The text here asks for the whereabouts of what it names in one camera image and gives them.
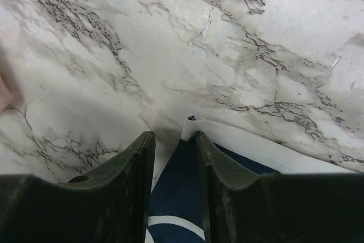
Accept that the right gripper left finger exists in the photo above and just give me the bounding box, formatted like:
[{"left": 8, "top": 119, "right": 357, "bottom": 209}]
[{"left": 1, "top": 131, "right": 156, "bottom": 242}]

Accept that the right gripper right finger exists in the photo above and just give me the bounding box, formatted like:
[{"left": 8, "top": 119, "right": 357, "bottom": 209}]
[{"left": 196, "top": 132, "right": 363, "bottom": 242}]

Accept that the navy blue underwear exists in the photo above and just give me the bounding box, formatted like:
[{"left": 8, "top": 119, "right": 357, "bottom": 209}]
[{"left": 146, "top": 116, "right": 349, "bottom": 242}]

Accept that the white pink underwear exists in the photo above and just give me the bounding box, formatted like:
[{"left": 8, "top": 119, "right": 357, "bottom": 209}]
[{"left": 1, "top": 47, "right": 22, "bottom": 111}]

